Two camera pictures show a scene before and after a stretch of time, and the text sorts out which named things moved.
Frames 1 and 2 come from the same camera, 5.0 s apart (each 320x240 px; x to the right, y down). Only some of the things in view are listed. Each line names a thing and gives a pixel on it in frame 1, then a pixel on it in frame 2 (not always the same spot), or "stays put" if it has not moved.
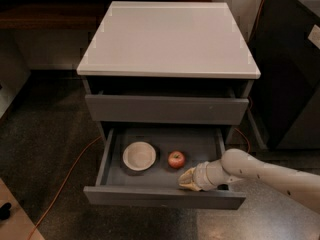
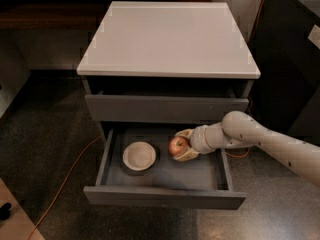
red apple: (176, 159) -> (177, 144)
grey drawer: (159, 184) stays put
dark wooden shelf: (70, 12) stays put
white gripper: (201, 176) -> (198, 140)
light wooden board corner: (19, 225) stays put
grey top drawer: (171, 110) stays put
